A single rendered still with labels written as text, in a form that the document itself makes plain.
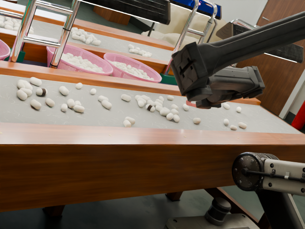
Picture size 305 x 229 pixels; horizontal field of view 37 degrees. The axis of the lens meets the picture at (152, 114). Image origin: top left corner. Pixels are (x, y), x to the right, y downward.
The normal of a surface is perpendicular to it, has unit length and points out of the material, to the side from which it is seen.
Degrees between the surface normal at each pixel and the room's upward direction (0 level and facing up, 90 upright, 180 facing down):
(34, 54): 90
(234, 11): 90
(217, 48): 64
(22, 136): 0
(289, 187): 90
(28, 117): 0
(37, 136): 0
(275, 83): 90
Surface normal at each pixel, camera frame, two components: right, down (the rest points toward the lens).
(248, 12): -0.65, -0.02
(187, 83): -0.90, 0.25
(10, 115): 0.39, -0.87
